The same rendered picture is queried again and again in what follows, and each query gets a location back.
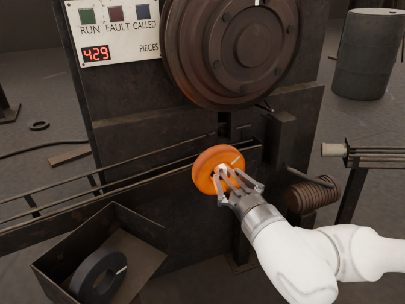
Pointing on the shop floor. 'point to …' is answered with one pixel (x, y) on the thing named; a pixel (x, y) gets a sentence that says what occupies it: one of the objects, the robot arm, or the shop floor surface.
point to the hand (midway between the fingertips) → (219, 165)
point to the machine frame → (141, 114)
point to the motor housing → (309, 200)
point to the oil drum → (367, 52)
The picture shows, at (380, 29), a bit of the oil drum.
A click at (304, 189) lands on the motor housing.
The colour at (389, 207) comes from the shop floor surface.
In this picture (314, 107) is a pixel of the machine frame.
